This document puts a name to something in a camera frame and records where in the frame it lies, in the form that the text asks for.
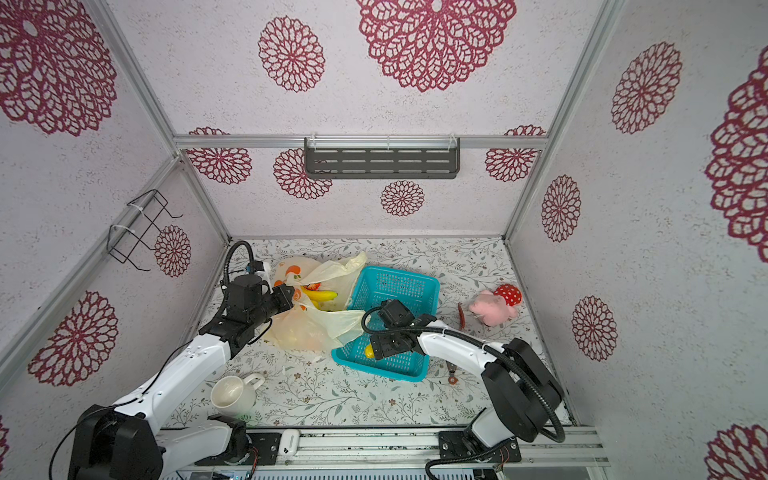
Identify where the yellow orange-print plastic bag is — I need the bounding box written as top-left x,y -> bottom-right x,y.
266,252 -> 368,352

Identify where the yellow banana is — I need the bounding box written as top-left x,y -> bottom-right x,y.
301,286 -> 338,303

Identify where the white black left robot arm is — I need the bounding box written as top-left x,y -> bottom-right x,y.
67,256 -> 295,479

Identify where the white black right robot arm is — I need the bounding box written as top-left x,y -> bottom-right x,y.
361,300 -> 566,471

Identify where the teal plastic basket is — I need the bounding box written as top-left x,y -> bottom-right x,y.
331,266 -> 440,383

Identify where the metal tongs red tip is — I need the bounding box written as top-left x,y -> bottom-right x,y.
446,361 -> 458,385

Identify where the white ceramic mug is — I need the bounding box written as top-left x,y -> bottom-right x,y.
210,373 -> 265,417

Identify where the pink plush mushroom toy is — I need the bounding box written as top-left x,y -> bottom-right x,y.
469,284 -> 523,327

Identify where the black wire wall rack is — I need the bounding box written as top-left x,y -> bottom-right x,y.
105,189 -> 183,272

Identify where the grey wall shelf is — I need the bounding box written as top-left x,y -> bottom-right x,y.
304,137 -> 461,180

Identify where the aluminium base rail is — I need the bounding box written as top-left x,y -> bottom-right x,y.
247,425 -> 610,472

